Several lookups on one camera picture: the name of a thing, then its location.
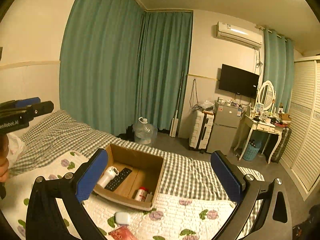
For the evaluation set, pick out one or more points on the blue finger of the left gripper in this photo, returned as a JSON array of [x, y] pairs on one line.
[[19, 103], [35, 110]]

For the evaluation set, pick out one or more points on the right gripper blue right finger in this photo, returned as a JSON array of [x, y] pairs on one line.
[[273, 220]]

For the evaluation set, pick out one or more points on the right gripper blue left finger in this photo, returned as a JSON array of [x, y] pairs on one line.
[[44, 219]]

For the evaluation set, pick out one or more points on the black remote control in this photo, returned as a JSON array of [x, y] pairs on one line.
[[118, 180]]

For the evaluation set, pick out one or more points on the white cylindrical bottle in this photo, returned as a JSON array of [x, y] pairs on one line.
[[109, 174]]

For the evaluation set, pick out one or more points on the light blue earbuds case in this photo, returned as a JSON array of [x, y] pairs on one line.
[[122, 218]]

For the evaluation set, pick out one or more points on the pink glitter card case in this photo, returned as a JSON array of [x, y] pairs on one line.
[[122, 233]]

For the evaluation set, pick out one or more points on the white red-capped pill bottle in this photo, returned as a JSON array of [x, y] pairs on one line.
[[141, 194]]

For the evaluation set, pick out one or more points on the white small power adapter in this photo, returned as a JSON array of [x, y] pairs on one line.
[[149, 197]]

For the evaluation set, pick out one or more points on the person's left hand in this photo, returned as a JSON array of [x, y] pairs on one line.
[[4, 163]]

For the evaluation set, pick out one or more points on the white crumpled cloth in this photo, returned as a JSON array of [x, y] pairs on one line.
[[16, 149]]

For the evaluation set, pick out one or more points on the white louvered wardrobe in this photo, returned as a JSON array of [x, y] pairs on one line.
[[301, 156]]

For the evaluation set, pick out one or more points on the blue laundry basket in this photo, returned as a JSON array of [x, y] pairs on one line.
[[252, 149]]

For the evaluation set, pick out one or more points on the dark suitcase by wardrobe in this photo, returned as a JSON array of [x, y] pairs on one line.
[[286, 134]]

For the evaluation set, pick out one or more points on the brown cardboard box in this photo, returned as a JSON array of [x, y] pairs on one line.
[[147, 171]]

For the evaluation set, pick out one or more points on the large green curtain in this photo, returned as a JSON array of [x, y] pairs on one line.
[[119, 62]]

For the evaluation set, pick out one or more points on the green checked bed sheet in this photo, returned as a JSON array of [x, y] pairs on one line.
[[58, 133]]

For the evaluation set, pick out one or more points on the white floral quilted mat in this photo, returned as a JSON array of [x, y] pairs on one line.
[[171, 217]]

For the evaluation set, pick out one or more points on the white dressing table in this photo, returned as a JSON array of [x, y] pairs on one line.
[[261, 127]]

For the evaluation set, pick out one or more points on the clear large water jug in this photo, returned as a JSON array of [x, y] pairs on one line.
[[145, 133]]

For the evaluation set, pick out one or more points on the silver small refrigerator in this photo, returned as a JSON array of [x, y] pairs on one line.
[[225, 125]]

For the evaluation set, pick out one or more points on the white hard-shell suitcase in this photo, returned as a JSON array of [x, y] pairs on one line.
[[200, 132]]

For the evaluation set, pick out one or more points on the white oval vanity mirror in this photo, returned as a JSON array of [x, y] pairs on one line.
[[266, 96]]

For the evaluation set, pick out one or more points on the white flat mop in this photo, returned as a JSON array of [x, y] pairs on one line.
[[174, 121]]

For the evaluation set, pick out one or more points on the narrow green window curtain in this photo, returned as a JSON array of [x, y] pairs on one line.
[[279, 66]]

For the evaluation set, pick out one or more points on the white air conditioner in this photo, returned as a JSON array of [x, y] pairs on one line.
[[239, 35]]

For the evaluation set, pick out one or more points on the black wall television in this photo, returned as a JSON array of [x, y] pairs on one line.
[[238, 81]]

